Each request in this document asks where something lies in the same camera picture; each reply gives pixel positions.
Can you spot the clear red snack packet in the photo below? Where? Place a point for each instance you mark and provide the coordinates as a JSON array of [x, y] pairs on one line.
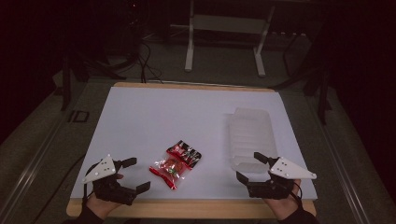
[[169, 169]]

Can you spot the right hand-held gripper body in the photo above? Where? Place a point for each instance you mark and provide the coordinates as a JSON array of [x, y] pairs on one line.
[[289, 170]]

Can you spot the black and red snack packet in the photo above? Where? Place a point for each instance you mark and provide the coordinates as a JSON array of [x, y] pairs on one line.
[[186, 153]]

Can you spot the person's right hand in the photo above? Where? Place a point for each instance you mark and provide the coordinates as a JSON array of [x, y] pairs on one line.
[[285, 207]]

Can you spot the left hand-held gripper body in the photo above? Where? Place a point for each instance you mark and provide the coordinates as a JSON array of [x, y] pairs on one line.
[[104, 169]]

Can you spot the black stand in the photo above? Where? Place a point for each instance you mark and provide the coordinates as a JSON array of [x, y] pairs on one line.
[[322, 93], [66, 84]]

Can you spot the white metal stand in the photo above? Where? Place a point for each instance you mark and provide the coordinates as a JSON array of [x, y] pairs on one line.
[[224, 23]]

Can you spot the clear plastic container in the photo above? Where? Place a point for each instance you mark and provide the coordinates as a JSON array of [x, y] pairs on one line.
[[251, 137]]

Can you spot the white table mat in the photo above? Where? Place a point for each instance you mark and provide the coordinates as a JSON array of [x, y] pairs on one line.
[[162, 118]]

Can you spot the person's left hand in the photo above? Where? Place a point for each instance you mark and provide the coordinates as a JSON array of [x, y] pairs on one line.
[[101, 208]]

